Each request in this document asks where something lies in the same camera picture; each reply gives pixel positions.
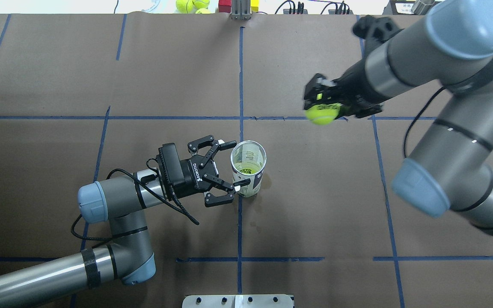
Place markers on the red cube block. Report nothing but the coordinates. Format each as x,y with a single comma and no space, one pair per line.
224,6

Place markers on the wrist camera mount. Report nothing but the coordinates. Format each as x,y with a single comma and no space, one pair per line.
171,172
375,31

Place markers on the yellow cube block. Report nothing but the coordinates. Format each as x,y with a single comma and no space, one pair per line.
254,5

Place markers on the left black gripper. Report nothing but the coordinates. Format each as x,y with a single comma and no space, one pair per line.
194,175

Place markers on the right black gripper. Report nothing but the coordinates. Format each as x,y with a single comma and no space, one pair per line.
352,87

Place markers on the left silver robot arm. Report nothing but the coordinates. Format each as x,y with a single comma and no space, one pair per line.
112,215

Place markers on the yellow tennis ball on desk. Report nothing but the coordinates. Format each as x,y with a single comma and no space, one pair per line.
184,6

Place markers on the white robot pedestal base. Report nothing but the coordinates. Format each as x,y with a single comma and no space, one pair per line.
239,301

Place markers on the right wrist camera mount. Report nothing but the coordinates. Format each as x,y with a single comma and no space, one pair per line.
375,31

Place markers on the yellow tennis ball with lettering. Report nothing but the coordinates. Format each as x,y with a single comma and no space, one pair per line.
247,168

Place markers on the clear tennis ball can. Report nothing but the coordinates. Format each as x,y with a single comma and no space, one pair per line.
248,161

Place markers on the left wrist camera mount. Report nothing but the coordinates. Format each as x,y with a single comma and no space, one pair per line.
171,172

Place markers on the aluminium frame post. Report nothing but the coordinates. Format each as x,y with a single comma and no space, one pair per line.
241,10

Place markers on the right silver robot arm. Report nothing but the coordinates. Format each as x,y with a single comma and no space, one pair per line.
453,44

